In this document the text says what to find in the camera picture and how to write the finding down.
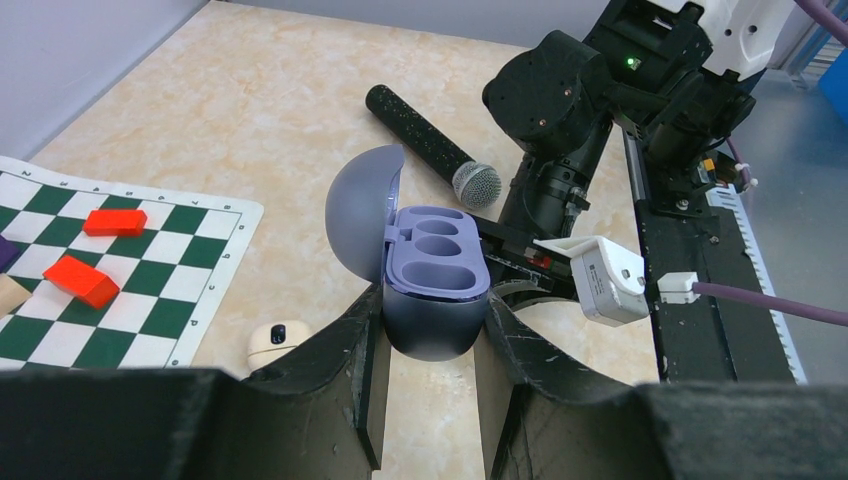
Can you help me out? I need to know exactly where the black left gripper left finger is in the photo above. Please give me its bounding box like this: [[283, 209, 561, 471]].
[[1, 286, 389, 479]]

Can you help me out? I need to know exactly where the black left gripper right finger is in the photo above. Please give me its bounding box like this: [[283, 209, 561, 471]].
[[473, 294, 847, 479]]

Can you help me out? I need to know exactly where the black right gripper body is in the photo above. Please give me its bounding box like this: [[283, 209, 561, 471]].
[[472, 215, 578, 308]]

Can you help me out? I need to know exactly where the cream earbud charging case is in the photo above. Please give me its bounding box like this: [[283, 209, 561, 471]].
[[247, 320, 314, 372]]

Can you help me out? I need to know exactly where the grey-blue earbud case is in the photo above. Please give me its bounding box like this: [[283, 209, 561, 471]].
[[325, 144, 491, 362]]

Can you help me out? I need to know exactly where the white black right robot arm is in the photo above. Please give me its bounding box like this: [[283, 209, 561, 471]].
[[482, 1, 793, 284]]

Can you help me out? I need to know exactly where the black microphone grey head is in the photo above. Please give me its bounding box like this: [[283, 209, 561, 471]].
[[365, 84, 502, 210]]

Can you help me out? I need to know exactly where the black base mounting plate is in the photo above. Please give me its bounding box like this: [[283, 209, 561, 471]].
[[622, 129, 808, 386]]

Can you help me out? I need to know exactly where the green white chessboard mat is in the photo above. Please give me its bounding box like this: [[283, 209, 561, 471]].
[[1, 157, 264, 370]]

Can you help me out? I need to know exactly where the red cylinder block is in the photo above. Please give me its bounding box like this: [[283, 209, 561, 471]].
[[43, 255, 120, 309]]

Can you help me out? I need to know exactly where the red block right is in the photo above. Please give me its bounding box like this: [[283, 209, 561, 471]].
[[82, 209, 148, 237]]

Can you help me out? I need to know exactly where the wooden block on board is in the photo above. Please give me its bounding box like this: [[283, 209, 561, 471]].
[[0, 274, 32, 317]]

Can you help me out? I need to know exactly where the purple block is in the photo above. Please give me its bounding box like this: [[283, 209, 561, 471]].
[[0, 236, 21, 273]]

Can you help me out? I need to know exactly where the blue plastic bin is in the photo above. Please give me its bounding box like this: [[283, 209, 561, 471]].
[[818, 49, 848, 121]]

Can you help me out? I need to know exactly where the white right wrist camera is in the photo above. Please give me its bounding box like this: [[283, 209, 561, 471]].
[[534, 235, 649, 327]]

